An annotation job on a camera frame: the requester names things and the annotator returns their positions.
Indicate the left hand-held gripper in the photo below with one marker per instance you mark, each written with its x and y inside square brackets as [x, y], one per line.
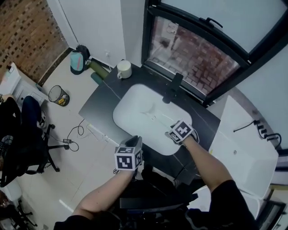
[126, 160]

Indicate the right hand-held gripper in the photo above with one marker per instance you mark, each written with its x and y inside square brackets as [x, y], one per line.
[181, 131]

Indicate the person's left forearm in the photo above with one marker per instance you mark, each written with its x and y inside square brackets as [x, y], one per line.
[101, 195]

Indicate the person's right forearm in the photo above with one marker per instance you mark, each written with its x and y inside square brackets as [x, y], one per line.
[202, 161]

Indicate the black sink faucet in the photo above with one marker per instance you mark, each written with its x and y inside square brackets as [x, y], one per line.
[174, 86]

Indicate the white sink basin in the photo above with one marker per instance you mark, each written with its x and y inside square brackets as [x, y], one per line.
[135, 107]

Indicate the white bathtub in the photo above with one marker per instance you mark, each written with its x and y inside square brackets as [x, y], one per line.
[243, 139]

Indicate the black bathtub faucet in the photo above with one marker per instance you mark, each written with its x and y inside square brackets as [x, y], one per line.
[261, 129]

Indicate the white mug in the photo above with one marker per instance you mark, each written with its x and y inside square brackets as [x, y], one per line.
[124, 68]

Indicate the person's black clothing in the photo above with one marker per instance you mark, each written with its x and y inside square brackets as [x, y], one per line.
[225, 206]

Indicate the teal rolled mat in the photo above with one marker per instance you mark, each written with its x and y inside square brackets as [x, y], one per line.
[96, 78]

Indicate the green bottle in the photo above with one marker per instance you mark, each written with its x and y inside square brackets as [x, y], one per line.
[97, 68]

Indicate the black office chair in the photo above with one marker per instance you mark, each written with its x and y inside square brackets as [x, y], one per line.
[20, 155]
[24, 213]

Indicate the teal and black backpack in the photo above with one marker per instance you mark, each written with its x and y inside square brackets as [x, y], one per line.
[76, 63]

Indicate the white cabinet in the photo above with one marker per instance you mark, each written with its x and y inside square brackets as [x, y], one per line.
[13, 83]

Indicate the black window frame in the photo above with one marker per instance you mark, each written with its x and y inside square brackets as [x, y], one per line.
[265, 59]

